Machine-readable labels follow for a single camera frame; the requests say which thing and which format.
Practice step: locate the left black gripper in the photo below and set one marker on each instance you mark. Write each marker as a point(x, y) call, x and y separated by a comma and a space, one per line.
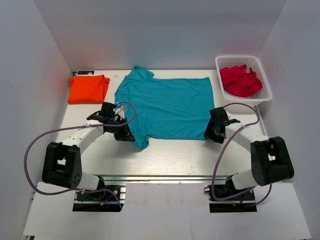
point(126, 135)

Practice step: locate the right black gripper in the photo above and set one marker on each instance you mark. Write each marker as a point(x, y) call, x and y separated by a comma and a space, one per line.
point(209, 133)

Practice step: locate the teal t-shirt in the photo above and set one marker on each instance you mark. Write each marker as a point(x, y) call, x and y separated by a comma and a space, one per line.
point(170, 109)

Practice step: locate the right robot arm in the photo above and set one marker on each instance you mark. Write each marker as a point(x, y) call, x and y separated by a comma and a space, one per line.
point(270, 160)

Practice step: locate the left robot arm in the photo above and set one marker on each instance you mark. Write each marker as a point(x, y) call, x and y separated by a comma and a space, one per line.
point(63, 160)

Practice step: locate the orange folded t-shirt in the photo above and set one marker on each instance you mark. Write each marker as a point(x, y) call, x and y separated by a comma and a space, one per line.
point(87, 89)

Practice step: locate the pink crumpled t-shirt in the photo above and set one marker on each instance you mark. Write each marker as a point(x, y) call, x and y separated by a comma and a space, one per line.
point(240, 83)

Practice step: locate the white plastic basket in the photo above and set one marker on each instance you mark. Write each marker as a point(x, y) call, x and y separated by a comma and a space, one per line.
point(229, 61)

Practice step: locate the blue label sticker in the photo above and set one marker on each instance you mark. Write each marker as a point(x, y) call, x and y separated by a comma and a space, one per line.
point(85, 72)

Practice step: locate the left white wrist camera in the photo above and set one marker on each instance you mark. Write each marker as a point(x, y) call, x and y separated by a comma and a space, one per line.
point(119, 113)

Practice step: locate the aluminium front rail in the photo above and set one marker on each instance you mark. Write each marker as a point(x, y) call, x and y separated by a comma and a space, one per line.
point(118, 179)

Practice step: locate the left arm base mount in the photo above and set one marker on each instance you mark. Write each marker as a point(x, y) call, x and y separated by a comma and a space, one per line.
point(101, 202)

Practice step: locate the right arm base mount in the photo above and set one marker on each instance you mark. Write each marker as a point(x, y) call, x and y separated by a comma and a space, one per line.
point(225, 198)

